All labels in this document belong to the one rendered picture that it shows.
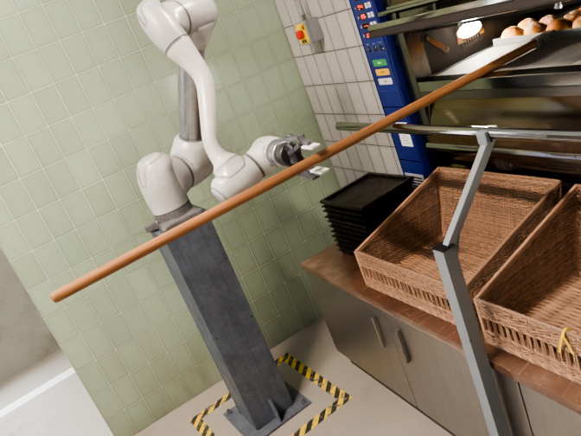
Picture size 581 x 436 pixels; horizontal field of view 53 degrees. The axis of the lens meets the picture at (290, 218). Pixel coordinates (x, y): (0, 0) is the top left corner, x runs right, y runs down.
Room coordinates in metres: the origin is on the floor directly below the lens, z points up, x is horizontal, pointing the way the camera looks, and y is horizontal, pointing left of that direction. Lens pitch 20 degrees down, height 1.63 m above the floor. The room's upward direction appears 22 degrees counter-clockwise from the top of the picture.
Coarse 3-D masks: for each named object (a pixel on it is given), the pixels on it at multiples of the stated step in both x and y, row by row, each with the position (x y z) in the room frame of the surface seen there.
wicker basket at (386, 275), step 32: (416, 192) 2.05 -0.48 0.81; (448, 192) 2.05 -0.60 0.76; (480, 192) 1.90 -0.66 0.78; (544, 192) 1.65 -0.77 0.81; (384, 224) 1.98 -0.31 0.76; (416, 224) 2.03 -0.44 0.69; (448, 224) 2.05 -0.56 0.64; (480, 224) 1.89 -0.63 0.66; (384, 256) 1.97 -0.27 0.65; (416, 256) 1.99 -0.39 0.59; (480, 256) 1.81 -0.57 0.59; (384, 288) 1.82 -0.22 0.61; (416, 288) 1.63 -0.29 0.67; (480, 288) 1.62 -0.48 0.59; (448, 320) 1.52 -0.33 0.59
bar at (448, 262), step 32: (352, 128) 1.93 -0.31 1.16; (416, 128) 1.61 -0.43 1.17; (448, 128) 1.48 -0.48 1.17; (480, 128) 1.38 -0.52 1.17; (512, 128) 1.28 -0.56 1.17; (544, 128) 1.21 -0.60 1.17; (480, 160) 1.34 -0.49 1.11; (448, 256) 1.27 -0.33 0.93; (448, 288) 1.29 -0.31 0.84; (480, 352) 1.27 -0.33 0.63; (480, 384) 1.28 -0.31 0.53
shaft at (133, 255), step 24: (528, 48) 1.91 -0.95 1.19; (480, 72) 1.84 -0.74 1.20; (432, 96) 1.77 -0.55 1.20; (384, 120) 1.70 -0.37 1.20; (336, 144) 1.64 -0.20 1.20; (288, 168) 1.59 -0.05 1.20; (264, 192) 1.55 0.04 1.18; (216, 216) 1.50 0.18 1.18; (168, 240) 1.44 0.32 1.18; (120, 264) 1.40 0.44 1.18; (72, 288) 1.35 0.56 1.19
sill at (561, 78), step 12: (492, 72) 1.86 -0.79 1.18; (504, 72) 1.80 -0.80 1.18; (516, 72) 1.74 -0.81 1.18; (528, 72) 1.69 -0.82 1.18; (540, 72) 1.64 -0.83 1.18; (552, 72) 1.59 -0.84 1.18; (564, 72) 1.55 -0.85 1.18; (576, 72) 1.51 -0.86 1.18; (420, 84) 2.13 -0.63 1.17; (432, 84) 2.07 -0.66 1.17; (444, 84) 2.01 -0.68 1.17; (468, 84) 1.90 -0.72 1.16; (480, 84) 1.85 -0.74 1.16; (492, 84) 1.80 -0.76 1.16; (504, 84) 1.75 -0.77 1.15; (516, 84) 1.71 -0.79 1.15; (528, 84) 1.67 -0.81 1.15; (540, 84) 1.63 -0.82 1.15; (552, 84) 1.59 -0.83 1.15; (564, 84) 1.55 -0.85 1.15; (576, 84) 1.52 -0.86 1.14
